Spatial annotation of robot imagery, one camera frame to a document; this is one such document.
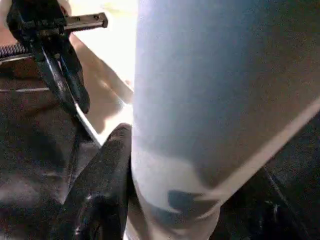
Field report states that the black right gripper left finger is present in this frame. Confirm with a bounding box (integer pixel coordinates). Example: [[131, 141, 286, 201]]
[[50, 123, 135, 240]]

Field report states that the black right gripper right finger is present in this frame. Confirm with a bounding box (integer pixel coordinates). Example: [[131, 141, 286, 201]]
[[250, 167, 320, 240]]

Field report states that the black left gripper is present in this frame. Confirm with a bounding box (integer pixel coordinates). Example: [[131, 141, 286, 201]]
[[0, 0, 109, 117]]

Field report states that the white plastic table leg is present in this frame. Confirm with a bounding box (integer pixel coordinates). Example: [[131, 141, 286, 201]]
[[122, 0, 320, 240]]

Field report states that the black mat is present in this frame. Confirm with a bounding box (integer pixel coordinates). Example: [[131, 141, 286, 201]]
[[0, 50, 320, 240]]

